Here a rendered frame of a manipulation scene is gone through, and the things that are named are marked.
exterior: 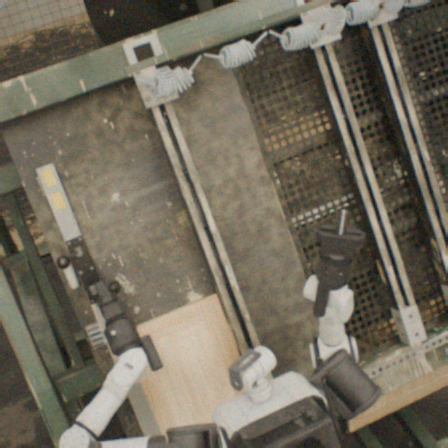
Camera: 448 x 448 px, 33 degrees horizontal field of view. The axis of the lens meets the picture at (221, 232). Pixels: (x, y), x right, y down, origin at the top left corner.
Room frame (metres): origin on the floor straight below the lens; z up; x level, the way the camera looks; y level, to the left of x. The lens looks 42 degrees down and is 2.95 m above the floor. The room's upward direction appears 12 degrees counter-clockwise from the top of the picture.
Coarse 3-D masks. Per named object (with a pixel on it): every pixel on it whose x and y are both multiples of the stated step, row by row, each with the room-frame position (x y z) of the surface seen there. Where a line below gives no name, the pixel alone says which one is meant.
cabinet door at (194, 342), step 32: (160, 320) 1.56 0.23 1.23; (192, 320) 1.57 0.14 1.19; (224, 320) 1.57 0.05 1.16; (160, 352) 1.51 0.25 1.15; (192, 352) 1.51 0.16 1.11; (224, 352) 1.51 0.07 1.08; (160, 384) 1.45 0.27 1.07; (192, 384) 1.45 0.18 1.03; (224, 384) 1.46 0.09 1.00; (160, 416) 1.39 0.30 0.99; (192, 416) 1.39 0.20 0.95
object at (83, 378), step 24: (408, 24) 2.18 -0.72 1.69; (432, 24) 2.21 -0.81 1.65; (264, 96) 2.03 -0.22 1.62; (0, 168) 1.84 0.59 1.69; (0, 192) 1.80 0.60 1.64; (24, 240) 1.74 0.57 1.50; (48, 288) 1.66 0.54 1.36; (72, 336) 1.57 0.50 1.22; (72, 360) 1.53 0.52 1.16; (72, 384) 1.48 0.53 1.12; (96, 384) 1.48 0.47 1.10
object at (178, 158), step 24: (144, 72) 1.91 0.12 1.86; (168, 72) 1.81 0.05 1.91; (144, 96) 1.87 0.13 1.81; (168, 96) 1.87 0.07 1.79; (168, 120) 1.87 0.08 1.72; (168, 144) 1.83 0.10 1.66; (192, 168) 1.79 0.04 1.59; (192, 192) 1.78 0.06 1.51; (192, 216) 1.71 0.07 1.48; (216, 240) 1.67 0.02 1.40; (216, 264) 1.64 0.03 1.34; (216, 288) 1.61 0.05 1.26; (240, 312) 1.56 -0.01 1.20; (240, 336) 1.51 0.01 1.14
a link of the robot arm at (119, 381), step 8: (128, 352) 1.32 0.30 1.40; (136, 352) 1.31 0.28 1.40; (120, 360) 1.30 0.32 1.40; (128, 360) 1.30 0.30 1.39; (136, 360) 1.29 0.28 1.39; (144, 360) 1.29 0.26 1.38; (120, 368) 1.28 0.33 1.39; (128, 368) 1.28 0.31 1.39; (136, 368) 1.27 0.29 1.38; (144, 368) 1.28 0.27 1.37; (112, 376) 1.26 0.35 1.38; (120, 376) 1.26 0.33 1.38; (128, 376) 1.26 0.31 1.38; (136, 376) 1.26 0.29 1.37; (104, 384) 1.26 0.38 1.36; (112, 384) 1.25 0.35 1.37; (120, 384) 1.24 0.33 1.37; (128, 384) 1.24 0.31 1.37; (112, 392) 1.24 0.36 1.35; (120, 392) 1.23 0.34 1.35; (128, 392) 1.24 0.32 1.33; (120, 400) 1.23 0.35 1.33
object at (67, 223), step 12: (48, 168) 1.79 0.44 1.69; (48, 192) 1.75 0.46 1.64; (60, 216) 1.71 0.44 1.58; (72, 216) 1.71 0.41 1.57; (60, 228) 1.69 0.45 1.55; (72, 228) 1.69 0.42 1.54; (96, 312) 1.55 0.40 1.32; (132, 384) 1.43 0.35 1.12; (132, 396) 1.41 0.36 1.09; (144, 396) 1.41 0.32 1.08; (144, 408) 1.39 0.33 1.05; (144, 420) 1.37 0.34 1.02; (156, 420) 1.37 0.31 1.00; (144, 432) 1.35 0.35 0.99; (156, 432) 1.35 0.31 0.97
